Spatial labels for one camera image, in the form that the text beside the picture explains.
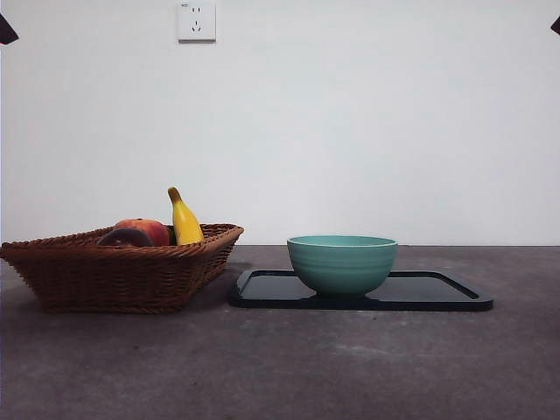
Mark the brown wicker basket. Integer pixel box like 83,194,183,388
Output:
0,223,245,314

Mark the dark rectangular tray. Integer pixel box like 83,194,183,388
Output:
229,269,494,312

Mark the white wall socket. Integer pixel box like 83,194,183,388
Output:
177,1,217,44

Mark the teal ceramic bowl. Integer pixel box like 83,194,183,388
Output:
286,234,399,301

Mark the red yellow apple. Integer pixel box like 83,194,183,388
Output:
114,218,171,247

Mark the yellow banana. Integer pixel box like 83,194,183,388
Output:
167,186,206,246

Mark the dark red plum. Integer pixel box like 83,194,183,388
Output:
96,227,155,248

